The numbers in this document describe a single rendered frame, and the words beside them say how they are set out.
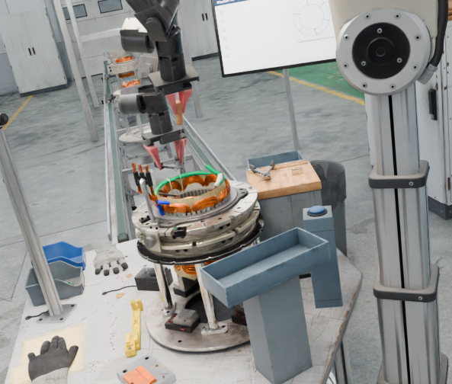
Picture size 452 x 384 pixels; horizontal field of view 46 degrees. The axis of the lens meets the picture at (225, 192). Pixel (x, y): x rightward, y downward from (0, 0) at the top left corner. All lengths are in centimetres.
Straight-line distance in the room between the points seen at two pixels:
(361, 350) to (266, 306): 148
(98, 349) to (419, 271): 82
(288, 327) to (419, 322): 29
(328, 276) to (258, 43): 121
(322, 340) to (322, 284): 15
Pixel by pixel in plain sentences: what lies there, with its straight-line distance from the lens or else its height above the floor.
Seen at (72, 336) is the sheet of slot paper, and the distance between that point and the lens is 157.
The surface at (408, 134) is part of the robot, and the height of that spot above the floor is 126.
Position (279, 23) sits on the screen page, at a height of 142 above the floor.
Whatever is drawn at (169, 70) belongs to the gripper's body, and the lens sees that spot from 119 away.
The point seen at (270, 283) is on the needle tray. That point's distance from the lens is 106.
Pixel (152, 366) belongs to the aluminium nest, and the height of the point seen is 80.
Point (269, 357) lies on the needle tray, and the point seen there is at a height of 86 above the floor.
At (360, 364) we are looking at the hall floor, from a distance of 247.
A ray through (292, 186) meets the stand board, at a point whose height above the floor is 106.
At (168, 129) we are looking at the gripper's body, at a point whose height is 127.
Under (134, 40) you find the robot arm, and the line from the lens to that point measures 119.
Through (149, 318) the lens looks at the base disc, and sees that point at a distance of 149.
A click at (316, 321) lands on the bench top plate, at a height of 78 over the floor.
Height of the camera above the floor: 157
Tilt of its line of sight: 20 degrees down
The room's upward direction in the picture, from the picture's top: 11 degrees counter-clockwise
